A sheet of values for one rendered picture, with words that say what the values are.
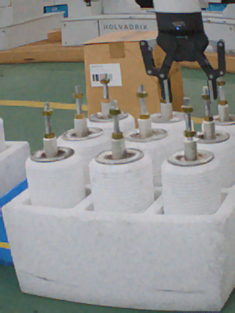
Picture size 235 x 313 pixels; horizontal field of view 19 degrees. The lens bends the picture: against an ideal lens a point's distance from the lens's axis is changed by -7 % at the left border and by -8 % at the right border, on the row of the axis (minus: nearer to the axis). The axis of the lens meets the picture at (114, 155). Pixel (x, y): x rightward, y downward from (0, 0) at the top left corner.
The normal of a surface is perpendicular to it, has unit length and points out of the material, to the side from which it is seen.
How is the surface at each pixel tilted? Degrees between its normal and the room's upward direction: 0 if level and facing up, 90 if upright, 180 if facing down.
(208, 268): 90
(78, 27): 90
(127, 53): 90
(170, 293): 90
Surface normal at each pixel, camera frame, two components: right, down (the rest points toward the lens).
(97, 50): -0.37, 0.30
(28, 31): 0.76, 0.11
